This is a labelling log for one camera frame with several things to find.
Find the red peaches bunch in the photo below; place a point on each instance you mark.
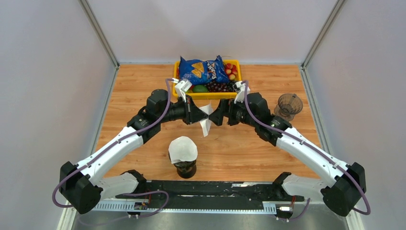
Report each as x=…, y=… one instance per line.
x=231, y=71

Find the yellow plastic tray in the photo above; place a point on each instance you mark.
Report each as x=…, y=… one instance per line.
x=212, y=95

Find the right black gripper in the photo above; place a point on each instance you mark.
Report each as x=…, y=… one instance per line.
x=225, y=105

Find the white paper coffee filter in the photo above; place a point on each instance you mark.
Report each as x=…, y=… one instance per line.
x=182, y=149

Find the dark purple grapes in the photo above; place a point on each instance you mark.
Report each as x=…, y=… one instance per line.
x=220, y=87

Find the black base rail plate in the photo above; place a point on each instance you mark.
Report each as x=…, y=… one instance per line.
x=210, y=195

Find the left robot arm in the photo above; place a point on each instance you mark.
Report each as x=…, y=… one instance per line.
x=83, y=184

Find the dark coffee dripper on stand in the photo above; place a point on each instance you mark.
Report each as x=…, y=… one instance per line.
x=186, y=169

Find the blue chips bag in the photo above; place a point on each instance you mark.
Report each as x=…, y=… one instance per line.
x=200, y=72

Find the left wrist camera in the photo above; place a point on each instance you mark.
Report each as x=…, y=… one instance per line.
x=181, y=87

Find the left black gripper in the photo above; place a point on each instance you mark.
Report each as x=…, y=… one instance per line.
x=192, y=113

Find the dark green avocado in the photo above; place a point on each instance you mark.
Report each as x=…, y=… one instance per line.
x=200, y=89

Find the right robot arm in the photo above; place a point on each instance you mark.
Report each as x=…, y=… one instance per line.
x=341, y=186

